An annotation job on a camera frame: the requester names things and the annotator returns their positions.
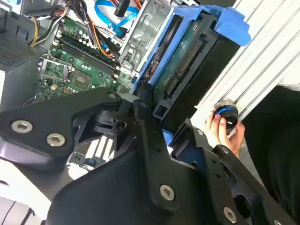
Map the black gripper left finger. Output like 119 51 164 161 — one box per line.
0 83 181 213

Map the person's hand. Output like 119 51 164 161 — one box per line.
205 112 246 162

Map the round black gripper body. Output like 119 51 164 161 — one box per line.
45 150 221 225

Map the hard disk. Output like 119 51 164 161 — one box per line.
132 5 252 111

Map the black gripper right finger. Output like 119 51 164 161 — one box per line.
180 119 300 225

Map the round black tool blue ring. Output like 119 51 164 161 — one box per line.
212 99 239 136

